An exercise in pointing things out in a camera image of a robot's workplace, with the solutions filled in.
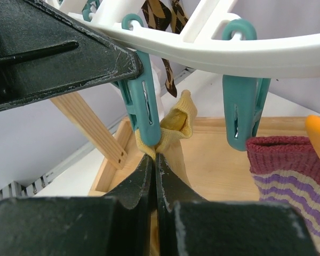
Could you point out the aluminium mounting rail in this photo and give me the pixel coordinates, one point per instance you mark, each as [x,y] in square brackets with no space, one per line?
[15,189]

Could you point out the white round clip hanger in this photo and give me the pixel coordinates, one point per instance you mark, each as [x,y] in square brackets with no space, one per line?
[293,57]

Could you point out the striped maroon sock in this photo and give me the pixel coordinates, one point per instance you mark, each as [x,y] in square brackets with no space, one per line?
[286,169]

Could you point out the yellow sock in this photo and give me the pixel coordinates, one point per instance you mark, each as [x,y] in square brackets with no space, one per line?
[173,138]

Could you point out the teal clothes peg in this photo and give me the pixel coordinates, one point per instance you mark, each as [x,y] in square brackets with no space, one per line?
[243,101]
[90,9]
[140,102]

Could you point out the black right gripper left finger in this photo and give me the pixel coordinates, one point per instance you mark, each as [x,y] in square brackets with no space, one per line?
[117,223]

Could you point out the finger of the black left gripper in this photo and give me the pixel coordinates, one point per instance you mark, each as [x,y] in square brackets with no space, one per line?
[44,53]

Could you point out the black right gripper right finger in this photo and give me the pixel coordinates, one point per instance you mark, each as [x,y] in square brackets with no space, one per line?
[191,225]

